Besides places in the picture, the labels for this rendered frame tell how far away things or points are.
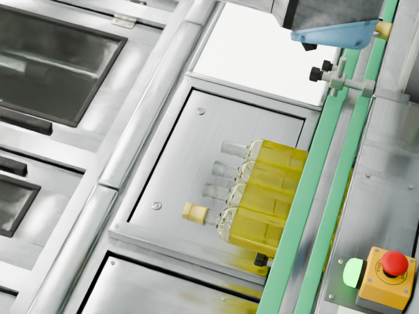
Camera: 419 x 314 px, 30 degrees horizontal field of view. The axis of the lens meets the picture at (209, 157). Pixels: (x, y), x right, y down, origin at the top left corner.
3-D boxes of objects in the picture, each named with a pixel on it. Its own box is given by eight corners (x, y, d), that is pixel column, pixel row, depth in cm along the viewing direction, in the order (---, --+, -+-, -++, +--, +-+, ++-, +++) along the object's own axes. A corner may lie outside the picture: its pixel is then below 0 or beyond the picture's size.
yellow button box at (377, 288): (409, 281, 123) (363, 268, 124) (421, 257, 117) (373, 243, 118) (401, 320, 119) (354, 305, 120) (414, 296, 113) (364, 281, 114)
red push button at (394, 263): (380, 256, 118) (385, 245, 115) (406, 265, 117) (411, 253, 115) (375, 279, 116) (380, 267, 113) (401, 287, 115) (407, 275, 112)
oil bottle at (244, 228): (330, 249, 148) (222, 217, 151) (335, 233, 143) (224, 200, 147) (323, 274, 144) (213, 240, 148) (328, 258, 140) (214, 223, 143)
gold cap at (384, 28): (394, 19, 155) (372, 14, 156) (390, 31, 153) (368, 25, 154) (390, 32, 158) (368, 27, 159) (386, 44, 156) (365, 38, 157)
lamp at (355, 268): (363, 270, 123) (345, 265, 123) (369, 255, 119) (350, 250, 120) (357, 294, 120) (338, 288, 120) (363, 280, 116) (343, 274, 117)
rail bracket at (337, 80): (363, 121, 159) (304, 104, 161) (381, 62, 145) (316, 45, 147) (360, 131, 157) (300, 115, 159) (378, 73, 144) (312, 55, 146)
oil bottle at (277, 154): (349, 180, 158) (247, 151, 161) (354, 162, 154) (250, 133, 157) (343, 201, 155) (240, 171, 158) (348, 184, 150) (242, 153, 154)
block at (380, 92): (399, 124, 156) (365, 114, 157) (411, 91, 149) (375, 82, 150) (396, 137, 154) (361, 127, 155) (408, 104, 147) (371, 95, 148)
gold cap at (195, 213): (203, 220, 145) (181, 213, 146) (203, 228, 148) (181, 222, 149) (209, 204, 147) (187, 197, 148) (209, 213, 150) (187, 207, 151)
